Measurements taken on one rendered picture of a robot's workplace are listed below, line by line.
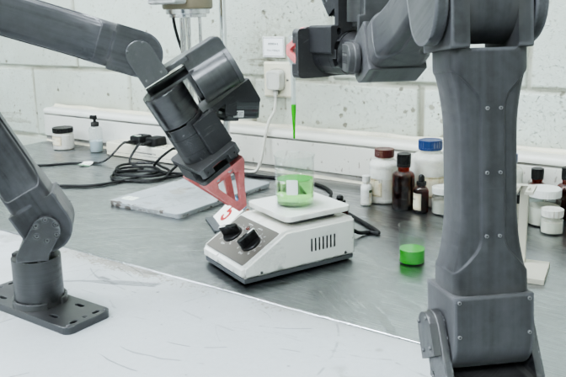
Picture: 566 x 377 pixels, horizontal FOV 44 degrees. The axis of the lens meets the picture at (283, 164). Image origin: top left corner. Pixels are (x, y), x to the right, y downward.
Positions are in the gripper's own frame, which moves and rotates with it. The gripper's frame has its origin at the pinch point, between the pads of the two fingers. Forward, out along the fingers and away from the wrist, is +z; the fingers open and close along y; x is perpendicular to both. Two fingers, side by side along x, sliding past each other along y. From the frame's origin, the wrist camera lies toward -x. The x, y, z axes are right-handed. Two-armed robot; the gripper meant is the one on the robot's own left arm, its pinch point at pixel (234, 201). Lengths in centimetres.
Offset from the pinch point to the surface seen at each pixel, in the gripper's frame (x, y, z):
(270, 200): -6.9, 6.7, 7.6
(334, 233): -9.6, -3.2, 13.6
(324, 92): -46, 48, 18
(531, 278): -23.3, -24.8, 26.5
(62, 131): 0, 118, 8
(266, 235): -1.1, -0.8, 7.3
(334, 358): 7.6, -27.4, 9.0
